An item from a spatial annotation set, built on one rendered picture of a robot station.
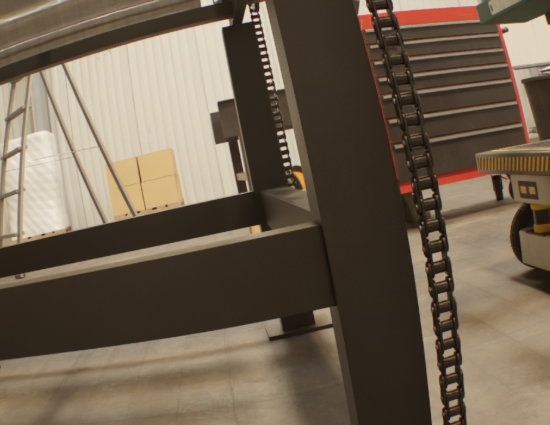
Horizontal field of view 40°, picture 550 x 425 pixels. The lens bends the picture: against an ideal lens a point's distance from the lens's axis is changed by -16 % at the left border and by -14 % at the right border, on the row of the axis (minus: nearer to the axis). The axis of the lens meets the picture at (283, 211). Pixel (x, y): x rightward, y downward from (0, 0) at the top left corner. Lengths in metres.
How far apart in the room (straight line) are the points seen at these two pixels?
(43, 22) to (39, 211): 7.80
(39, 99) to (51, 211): 2.58
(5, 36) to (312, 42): 1.08
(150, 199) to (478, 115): 6.20
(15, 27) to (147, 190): 7.68
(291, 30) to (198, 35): 10.79
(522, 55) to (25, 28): 4.62
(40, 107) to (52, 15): 9.84
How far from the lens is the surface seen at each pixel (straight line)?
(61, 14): 1.73
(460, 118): 3.57
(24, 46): 2.03
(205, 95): 11.46
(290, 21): 0.78
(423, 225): 0.75
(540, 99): 4.98
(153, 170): 9.34
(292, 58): 0.78
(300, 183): 4.64
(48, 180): 9.48
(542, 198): 1.74
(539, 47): 5.90
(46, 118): 11.52
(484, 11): 2.11
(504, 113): 3.65
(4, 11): 1.48
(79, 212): 11.57
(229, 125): 6.40
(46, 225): 9.46
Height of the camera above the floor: 0.41
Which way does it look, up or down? 4 degrees down
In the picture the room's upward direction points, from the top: 12 degrees counter-clockwise
